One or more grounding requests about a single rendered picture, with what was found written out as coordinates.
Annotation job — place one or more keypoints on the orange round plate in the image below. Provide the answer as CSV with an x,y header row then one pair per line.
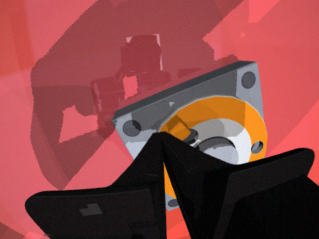
x,y
220,115

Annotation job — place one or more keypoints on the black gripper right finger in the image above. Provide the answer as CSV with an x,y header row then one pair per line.
x,y
208,188

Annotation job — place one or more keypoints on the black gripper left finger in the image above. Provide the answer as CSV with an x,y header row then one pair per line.
x,y
133,204

